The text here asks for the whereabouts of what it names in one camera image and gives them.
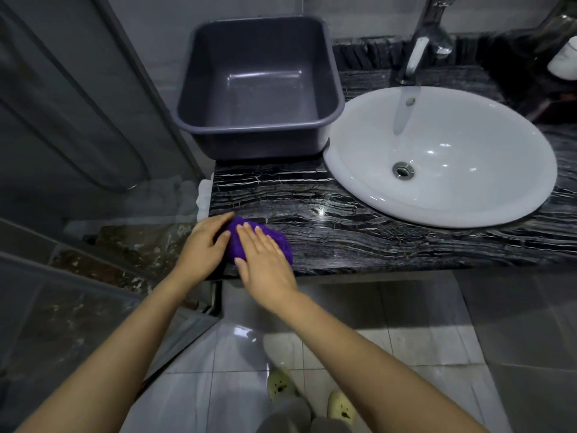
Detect grey plastic wash basin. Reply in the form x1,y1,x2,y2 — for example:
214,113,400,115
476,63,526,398
175,15,346,161

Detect glass shower door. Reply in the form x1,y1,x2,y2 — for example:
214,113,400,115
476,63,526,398
0,0,222,433

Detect white ceramic sink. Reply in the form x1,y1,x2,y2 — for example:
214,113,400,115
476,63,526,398
323,86,559,229

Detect white bottle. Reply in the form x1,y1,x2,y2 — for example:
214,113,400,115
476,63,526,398
547,36,577,81

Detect grey trousers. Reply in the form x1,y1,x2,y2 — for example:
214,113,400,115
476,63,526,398
256,397,353,433

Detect person's left forearm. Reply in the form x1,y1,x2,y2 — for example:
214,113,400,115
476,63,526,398
14,271,212,433

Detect person's right forearm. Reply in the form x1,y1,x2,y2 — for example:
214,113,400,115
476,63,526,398
270,290,491,433

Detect purple cleaning cloth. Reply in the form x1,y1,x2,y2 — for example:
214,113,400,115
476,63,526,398
216,216,294,267

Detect chrome faucet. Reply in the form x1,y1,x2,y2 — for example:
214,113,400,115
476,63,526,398
396,0,457,84

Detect person's left hand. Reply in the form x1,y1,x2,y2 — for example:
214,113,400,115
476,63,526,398
172,211,236,287

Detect person's right hand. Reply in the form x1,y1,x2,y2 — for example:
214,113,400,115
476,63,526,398
234,222,301,312

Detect pale yellow slipper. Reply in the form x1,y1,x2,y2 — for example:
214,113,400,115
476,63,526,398
267,369,301,404
326,390,357,425

